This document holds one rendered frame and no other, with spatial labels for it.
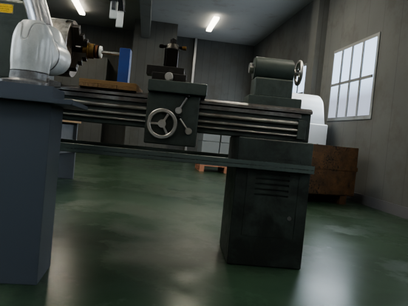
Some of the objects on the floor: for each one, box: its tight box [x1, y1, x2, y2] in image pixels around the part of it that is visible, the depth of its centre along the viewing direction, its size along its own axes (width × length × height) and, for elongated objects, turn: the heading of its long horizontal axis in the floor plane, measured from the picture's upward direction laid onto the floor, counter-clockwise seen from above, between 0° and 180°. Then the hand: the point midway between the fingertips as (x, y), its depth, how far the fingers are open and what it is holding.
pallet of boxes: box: [195, 133, 231, 174], centre depth 874 cm, size 106×73×105 cm
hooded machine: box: [292, 93, 328, 145], centre depth 660 cm, size 74×67×145 cm
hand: (116, 20), depth 183 cm, fingers open, 13 cm apart
